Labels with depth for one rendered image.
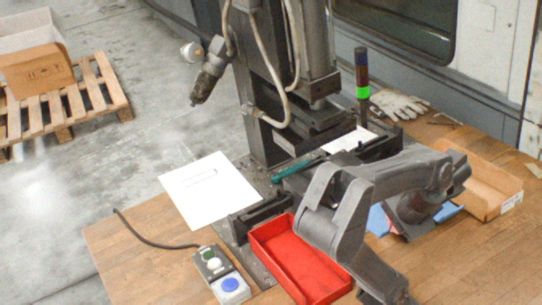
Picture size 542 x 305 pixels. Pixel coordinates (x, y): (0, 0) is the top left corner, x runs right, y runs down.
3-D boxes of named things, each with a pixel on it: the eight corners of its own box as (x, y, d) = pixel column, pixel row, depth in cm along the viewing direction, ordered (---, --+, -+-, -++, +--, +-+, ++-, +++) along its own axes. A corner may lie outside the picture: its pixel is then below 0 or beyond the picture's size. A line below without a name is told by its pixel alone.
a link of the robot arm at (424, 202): (420, 180, 101) (435, 164, 95) (442, 201, 100) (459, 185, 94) (398, 199, 98) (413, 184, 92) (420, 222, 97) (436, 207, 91)
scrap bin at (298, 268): (307, 318, 107) (304, 299, 104) (251, 249, 126) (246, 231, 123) (353, 290, 111) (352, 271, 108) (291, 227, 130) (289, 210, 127)
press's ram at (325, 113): (299, 171, 120) (282, 53, 103) (247, 127, 139) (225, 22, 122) (360, 141, 126) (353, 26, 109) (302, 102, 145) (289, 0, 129)
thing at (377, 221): (383, 242, 110) (383, 232, 108) (340, 205, 121) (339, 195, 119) (408, 228, 112) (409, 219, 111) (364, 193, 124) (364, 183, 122)
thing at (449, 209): (443, 226, 120) (444, 217, 118) (398, 194, 132) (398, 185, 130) (464, 214, 122) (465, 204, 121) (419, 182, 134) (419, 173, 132)
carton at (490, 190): (485, 227, 122) (488, 202, 118) (410, 177, 141) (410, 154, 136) (521, 203, 126) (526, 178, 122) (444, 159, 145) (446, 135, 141)
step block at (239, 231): (239, 247, 127) (231, 220, 122) (233, 240, 129) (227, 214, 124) (261, 236, 129) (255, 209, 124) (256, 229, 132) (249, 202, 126)
